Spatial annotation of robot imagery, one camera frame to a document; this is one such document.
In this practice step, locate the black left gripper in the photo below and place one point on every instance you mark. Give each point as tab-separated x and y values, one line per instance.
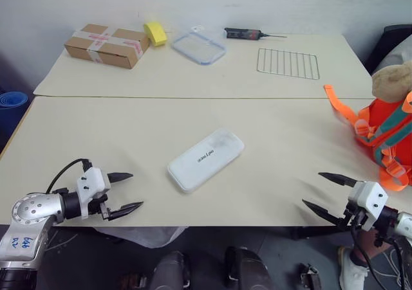
103	206

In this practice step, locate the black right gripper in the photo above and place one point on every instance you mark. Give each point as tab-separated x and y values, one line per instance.
355	218

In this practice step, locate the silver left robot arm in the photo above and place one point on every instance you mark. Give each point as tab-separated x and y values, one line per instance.
30	216

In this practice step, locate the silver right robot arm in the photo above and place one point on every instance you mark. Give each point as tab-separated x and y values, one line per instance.
402	225

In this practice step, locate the white plastic pouch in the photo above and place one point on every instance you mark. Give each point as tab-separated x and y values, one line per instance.
206	159

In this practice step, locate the orange backpack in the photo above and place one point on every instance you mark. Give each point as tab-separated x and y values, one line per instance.
389	126

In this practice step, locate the cream table cover sheet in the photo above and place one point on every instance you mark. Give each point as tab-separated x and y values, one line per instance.
128	135

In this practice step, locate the person's bare leg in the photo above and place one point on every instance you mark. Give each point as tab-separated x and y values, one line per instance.
373	243

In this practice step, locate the white sneaker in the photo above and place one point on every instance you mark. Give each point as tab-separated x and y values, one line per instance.
352	272

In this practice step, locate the dark rounded shape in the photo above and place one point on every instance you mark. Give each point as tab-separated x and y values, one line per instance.
172	270
246	267

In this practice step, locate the tan plush toy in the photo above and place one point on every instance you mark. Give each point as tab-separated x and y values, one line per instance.
391	79

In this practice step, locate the blue rolled foam mat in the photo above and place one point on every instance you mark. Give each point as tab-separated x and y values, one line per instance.
13	110

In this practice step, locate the taped cardboard box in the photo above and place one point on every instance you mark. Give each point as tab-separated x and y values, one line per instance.
106	45

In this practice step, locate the yellow sponge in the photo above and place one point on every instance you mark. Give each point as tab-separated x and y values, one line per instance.
157	34

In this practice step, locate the clear plastic container lid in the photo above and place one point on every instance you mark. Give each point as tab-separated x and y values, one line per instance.
198	45

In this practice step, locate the black chair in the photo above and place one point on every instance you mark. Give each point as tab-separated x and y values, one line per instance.
391	34

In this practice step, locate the black electric screwdriver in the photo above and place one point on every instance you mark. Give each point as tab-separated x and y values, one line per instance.
243	33

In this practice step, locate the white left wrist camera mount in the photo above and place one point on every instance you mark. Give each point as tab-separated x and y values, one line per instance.
91	182

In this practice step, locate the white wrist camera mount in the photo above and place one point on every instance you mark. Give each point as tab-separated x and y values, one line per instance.
91	182
370	196

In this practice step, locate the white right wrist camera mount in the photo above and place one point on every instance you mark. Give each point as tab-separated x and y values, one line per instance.
370	196

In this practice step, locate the small dark metal bracket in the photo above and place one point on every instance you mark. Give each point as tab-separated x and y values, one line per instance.
309	275

